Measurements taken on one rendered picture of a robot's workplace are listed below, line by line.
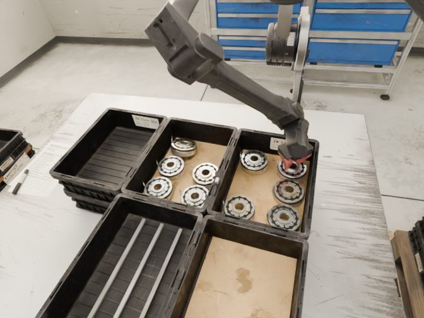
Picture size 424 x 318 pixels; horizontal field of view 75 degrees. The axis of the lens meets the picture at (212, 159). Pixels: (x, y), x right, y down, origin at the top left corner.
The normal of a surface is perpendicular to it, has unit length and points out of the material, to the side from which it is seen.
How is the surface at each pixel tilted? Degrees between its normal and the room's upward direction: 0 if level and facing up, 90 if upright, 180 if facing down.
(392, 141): 0
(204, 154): 0
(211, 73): 110
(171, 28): 76
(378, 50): 90
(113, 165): 0
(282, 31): 90
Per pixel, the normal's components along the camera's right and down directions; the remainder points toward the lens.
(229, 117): -0.07, -0.68
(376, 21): -0.23, 0.73
